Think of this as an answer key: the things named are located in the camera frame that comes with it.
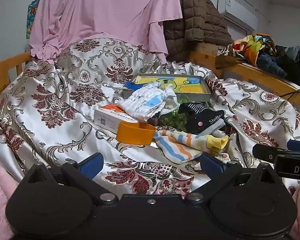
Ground black sock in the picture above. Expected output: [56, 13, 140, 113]
[178, 102, 226, 133]

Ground brown quilted jacket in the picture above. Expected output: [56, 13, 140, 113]
[163, 0, 234, 62]

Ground white air conditioner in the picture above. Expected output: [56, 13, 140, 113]
[219, 0, 265, 29]

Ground wooden bed frame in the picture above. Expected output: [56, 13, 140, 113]
[190, 42, 300, 110]

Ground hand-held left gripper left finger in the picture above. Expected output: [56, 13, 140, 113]
[19, 152, 118, 204]

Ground orange cup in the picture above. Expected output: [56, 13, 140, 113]
[116, 121, 157, 145]

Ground blue jeans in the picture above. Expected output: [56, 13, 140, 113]
[256, 52, 288, 78]

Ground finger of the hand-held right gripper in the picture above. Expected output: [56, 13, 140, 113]
[287, 139, 300, 153]
[252, 144, 289, 166]

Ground wooden slatted bed rail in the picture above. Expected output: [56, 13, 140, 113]
[0, 51, 32, 90]

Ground colourful printed clothes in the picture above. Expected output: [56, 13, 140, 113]
[231, 33, 278, 65]

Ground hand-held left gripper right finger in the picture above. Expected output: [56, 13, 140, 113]
[185, 152, 282, 204]

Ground grey box with colourful picture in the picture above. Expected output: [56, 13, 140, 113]
[122, 74, 212, 102]

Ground olive cloth white print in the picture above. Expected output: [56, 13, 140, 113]
[215, 44, 243, 69]

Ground black cable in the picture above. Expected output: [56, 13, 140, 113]
[280, 89, 300, 98]

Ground pink bed sheet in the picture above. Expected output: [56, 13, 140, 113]
[29, 0, 183, 64]

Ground dark clothes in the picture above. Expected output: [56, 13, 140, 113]
[275, 45, 300, 90]

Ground teal patterned wall poster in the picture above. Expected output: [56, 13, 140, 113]
[26, 0, 40, 40]

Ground grey sock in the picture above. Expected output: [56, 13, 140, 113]
[201, 119, 227, 136]

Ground striped sock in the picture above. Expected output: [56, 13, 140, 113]
[154, 130, 230, 164]

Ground green patterned plastic bag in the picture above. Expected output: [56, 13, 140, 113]
[158, 97, 190, 132]

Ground floral satin blanket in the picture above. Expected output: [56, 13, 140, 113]
[0, 38, 300, 198]

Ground white orange medicine box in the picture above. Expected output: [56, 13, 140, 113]
[94, 104, 140, 134]

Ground white quilted cloth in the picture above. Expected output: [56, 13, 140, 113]
[118, 84, 177, 120]

